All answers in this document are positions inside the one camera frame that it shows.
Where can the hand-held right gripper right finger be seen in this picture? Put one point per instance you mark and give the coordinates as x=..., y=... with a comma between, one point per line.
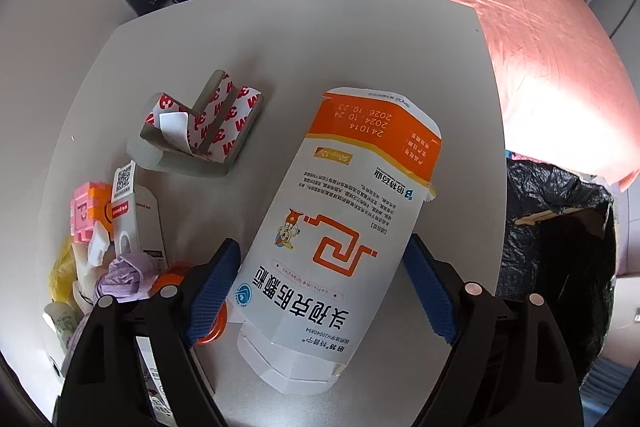
x=430, y=292

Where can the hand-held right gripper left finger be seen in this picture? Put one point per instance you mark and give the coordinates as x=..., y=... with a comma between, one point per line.
x=215, y=292

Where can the white thermometer box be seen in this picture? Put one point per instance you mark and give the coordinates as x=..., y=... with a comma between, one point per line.
x=140, y=227

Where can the white orange medicine carton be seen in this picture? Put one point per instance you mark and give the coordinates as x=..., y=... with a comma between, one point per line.
x=340, y=217

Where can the black trash bag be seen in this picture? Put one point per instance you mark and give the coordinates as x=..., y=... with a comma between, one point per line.
x=550, y=257

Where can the white foam with plastic holder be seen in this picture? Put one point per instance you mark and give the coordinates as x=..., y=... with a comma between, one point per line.
x=95, y=252

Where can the orange tape roll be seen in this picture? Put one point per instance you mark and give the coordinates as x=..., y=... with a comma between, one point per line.
x=167, y=277

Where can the purple crumpled bag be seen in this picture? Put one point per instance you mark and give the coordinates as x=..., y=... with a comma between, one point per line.
x=125, y=277

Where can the white printed carton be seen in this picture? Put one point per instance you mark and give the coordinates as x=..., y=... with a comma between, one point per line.
x=146, y=364

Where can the orange printed carton scrap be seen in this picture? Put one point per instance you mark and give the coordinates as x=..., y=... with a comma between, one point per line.
x=535, y=218

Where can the pink white puzzle cube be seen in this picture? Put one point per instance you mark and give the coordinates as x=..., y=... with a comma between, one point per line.
x=82, y=212

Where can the yellow blue snack wrapper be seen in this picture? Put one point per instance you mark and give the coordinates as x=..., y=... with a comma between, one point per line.
x=60, y=277

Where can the pale crumpled wrapper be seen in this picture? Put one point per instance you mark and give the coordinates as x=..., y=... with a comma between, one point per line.
x=57, y=324

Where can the grey foam corner guard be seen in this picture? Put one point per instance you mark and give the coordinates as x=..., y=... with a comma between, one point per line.
x=215, y=127

